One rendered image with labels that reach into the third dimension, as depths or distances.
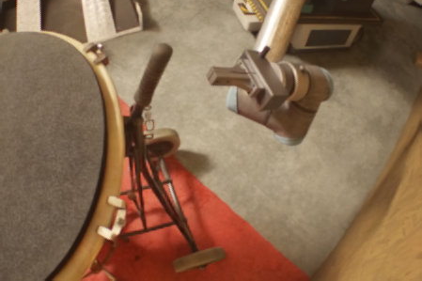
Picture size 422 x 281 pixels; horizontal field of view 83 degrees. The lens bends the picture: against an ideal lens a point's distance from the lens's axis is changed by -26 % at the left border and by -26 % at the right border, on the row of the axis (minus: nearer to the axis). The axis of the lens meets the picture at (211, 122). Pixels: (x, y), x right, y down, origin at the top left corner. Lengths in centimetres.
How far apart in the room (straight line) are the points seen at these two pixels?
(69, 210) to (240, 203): 95
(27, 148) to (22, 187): 8
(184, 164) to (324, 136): 71
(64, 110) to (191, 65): 119
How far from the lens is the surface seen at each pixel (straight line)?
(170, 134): 121
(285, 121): 78
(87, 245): 48
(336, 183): 150
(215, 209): 129
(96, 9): 206
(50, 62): 67
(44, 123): 57
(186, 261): 105
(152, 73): 51
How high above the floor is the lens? 124
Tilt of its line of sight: 58 degrees down
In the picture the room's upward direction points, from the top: 10 degrees clockwise
